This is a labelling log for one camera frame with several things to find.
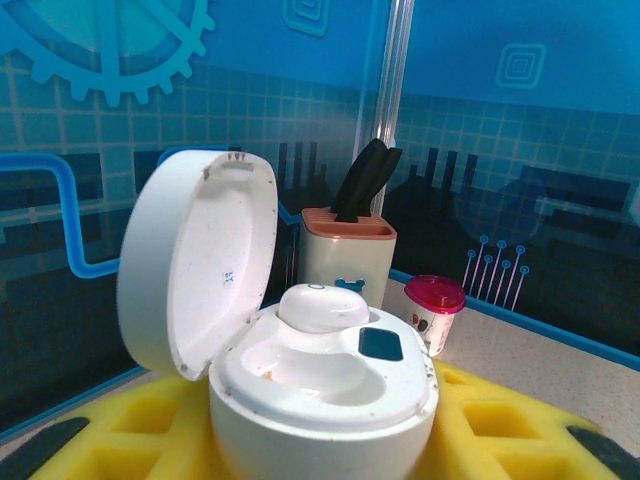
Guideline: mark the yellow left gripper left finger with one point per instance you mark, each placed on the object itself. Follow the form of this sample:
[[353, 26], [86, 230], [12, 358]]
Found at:
[[135, 440]]

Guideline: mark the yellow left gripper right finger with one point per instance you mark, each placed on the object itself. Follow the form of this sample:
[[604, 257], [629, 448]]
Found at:
[[500, 450]]

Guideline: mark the white oval earbud case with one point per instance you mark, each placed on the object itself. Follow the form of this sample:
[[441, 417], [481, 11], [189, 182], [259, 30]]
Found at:
[[320, 430]]

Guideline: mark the pink lidded cup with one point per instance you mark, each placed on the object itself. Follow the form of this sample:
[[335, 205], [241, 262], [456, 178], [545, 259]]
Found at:
[[435, 320]]

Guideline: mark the cream knife block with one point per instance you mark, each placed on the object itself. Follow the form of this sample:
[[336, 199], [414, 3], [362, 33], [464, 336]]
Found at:
[[345, 260]]

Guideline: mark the aluminium frame post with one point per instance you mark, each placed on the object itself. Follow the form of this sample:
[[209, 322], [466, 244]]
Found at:
[[397, 75]]

